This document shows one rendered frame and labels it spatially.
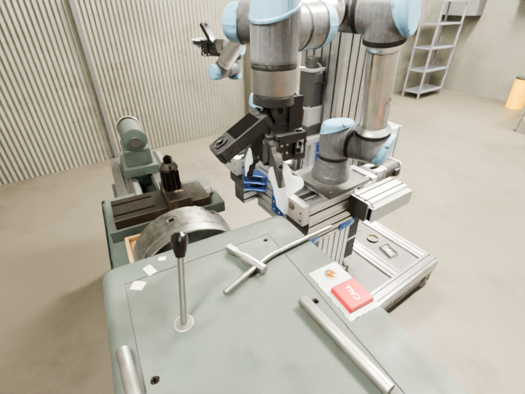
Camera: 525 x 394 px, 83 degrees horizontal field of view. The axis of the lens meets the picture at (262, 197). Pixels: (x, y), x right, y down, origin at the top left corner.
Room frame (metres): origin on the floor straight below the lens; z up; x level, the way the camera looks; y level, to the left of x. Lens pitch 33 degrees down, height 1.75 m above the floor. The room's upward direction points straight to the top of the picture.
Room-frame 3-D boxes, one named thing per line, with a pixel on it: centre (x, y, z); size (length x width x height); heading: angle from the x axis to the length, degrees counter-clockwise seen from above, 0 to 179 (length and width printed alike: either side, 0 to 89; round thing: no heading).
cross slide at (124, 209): (1.19, 0.49, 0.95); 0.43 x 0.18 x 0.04; 118
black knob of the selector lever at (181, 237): (0.41, 0.15, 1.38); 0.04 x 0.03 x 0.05; 28
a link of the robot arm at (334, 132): (1.06, -0.28, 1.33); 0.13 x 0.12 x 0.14; 52
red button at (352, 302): (0.40, -0.18, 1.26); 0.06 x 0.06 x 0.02; 28
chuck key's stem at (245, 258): (0.49, 0.04, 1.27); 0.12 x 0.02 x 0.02; 50
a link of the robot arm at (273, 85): (0.52, -0.02, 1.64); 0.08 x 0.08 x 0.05
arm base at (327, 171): (1.07, -0.28, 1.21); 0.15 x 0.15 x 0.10
